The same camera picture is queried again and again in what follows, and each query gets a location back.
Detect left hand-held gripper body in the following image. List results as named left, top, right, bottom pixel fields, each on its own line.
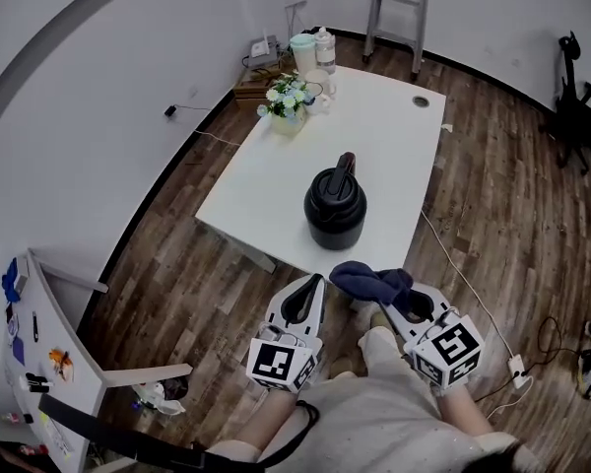
left=245, top=272, right=327, bottom=394

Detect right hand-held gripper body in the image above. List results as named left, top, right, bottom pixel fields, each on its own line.
left=381, top=283, right=487, bottom=389

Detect dark blue cloth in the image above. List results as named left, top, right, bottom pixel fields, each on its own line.
left=328, top=260, right=416, bottom=310

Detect black kettle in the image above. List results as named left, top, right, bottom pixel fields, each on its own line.
left=303, top=151, right=368, bottom=251

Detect person's right forearm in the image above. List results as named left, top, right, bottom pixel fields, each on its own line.
left=435, top=384, right=494, bottom=437

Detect person's left forearm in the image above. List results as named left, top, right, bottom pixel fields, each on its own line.
left=234, top=385, right=302, bottom=460

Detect white power strip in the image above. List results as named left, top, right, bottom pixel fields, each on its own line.
left=506, top=354, right=528, bottom=390

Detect person's light clothing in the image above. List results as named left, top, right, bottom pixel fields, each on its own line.
left=204, top=325, right=543, bottom=473

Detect white plastic bag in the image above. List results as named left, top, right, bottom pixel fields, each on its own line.
left=131, top=378, right=187, bottom=417

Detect potted daisy flowers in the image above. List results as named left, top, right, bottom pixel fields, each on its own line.
left=256, top=70, right=317, bottom=138

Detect orange small object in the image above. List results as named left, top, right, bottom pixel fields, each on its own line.
left=48, top=348, right=76, bottom=382

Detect white side desk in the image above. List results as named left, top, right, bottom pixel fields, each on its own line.
left=1, top=247, right=194, bottom=473

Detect brown cardboard box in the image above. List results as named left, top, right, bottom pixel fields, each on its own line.
left=232, top=63, right=296, bottom=113

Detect large white mug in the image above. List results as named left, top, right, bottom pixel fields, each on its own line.
left=303, top=69, right=338, bottom=100

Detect black office chair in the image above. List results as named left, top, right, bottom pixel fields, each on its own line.
left=538, top=31, right=591, bottom=177

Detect green lid tumbler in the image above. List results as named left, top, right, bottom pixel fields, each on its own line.
left=289, top=33, right=318, bottom=76

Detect blue rag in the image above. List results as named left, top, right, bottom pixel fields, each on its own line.
left=0, top=257, right=22, bottom=304

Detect clear plastic bottle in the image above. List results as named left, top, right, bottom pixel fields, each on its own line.
left=314, top=26, right=337, bottom=76

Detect white router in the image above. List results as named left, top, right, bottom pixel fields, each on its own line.
left=248, top=29, right=273, bottom=59

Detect grey metal ladder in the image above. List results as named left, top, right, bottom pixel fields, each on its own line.
left=362, top=0, right=431, bottom=80

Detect white floor cable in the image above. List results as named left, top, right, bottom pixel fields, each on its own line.
left=420, top=208, right=519, bottom=360

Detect black floor cable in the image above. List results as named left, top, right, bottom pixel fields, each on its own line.
left=474, top=315, right=578, bottom=404

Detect black strap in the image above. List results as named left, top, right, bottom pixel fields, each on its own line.
left=37, top=394, right=322, bottom=473

